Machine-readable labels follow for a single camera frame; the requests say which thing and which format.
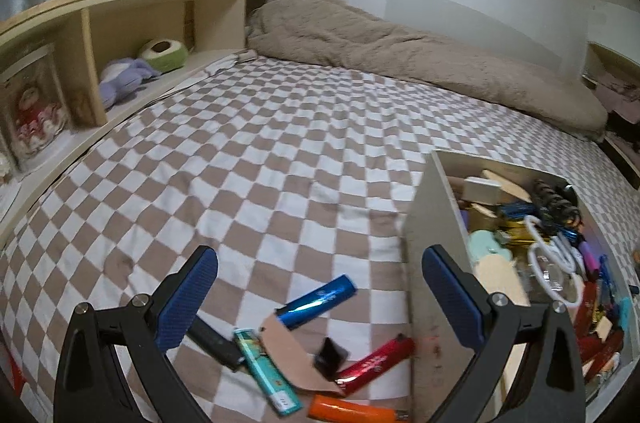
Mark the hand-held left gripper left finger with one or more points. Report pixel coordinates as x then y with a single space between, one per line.
187 298

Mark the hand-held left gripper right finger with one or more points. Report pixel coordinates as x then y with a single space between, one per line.
452 298

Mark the black lighter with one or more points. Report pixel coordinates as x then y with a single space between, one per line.
215 343

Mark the white box of items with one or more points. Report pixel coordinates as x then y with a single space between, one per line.
430 228

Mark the white cube adapter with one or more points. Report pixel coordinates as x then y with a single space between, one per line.
480 189

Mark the blue lighter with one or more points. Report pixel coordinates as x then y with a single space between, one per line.
315 301

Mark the gold foil packet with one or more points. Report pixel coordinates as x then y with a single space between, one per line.
515 237

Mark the teal lighter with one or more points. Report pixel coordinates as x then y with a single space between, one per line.
265 370

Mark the blue shiny packet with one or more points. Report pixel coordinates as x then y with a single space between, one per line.
515 209

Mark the brown cardboard piece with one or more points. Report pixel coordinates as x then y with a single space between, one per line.
290 353

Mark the wooden board piece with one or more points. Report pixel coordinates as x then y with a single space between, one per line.
507 189

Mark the brown hair claw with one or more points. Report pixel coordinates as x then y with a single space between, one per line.
550 203

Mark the small black square item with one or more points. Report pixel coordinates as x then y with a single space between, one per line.
330 358

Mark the checkered bed sheet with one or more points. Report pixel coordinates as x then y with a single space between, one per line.
225 163

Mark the orange lighter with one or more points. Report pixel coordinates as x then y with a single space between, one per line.
350 412

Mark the purple plush toy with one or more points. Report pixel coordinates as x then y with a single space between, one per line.
122 78

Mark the doll in clear box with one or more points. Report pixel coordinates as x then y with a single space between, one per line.
32 113

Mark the green avocado plush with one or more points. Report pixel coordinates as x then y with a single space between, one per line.
167 55

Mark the beige fluffy blanket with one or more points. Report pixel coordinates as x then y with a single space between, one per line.
400 48

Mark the pink clothes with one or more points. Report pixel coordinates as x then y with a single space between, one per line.
620 95

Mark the open closet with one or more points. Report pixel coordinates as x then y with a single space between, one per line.
615 58

